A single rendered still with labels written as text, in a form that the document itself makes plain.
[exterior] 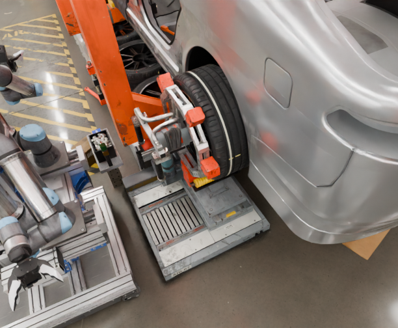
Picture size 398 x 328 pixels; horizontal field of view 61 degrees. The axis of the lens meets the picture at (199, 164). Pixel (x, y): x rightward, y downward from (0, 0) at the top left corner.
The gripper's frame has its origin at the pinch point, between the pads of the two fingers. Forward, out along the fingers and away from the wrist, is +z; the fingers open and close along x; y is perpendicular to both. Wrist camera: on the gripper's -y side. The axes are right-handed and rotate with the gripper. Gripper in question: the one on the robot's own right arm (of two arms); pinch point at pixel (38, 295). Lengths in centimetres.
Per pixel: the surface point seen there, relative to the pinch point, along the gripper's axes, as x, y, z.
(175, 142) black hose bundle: -82, 12, -45
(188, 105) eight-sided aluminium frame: -96, -1, -52
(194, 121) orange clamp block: -90, -1, -40
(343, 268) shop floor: -158, 103, 38
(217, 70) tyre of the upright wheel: -120, -11, -59
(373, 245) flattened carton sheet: -186, 99, 41
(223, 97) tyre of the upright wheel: -111, -5, -43
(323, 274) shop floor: -145, 105, 32
